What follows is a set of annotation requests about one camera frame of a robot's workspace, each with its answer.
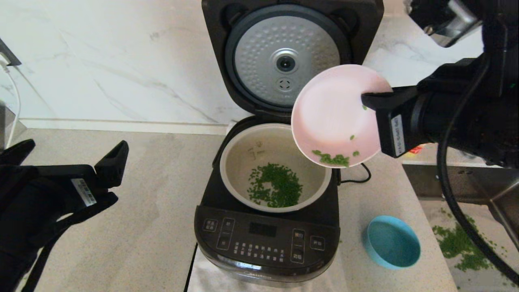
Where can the black strip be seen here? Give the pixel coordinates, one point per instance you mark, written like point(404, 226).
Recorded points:
point(189, 271)

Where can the white cloth mat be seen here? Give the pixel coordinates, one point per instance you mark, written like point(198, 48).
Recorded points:
point(211, 282)

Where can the cream inner pot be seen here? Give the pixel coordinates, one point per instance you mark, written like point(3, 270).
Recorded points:
point(239, 162)

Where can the spilled green grains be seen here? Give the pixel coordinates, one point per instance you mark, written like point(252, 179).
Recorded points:
point(454, 243)

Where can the orange yellow detergent bottle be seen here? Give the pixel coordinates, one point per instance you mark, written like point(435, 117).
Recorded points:
point(415, 149)

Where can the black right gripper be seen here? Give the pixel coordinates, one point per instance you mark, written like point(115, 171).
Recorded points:
point(446, 113)

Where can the steel sink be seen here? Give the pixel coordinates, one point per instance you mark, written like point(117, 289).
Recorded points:
point(421, 182)

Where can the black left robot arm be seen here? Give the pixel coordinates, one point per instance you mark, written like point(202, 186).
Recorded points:
point(12, 259)

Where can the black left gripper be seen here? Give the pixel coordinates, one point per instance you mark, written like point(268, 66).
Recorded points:
point(52, 190)

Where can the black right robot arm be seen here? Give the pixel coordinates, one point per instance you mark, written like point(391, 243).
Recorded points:
point(507, 81)

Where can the black rice cooker lid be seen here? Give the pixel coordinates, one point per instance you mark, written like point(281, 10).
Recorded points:
point(259, 48)

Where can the blue bowl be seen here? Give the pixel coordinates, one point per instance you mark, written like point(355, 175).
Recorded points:
point(391, 243)

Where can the black rice cooker body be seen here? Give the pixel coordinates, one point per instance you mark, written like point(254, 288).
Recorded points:
point(259, 239)

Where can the grey wall outlet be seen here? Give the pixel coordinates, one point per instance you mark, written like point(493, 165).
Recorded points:
point(8, 54)

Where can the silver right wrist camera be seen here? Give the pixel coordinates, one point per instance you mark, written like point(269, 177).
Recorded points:
point(458, 24)

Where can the pink bowl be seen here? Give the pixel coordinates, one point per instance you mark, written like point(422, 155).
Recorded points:
point(328, 113)

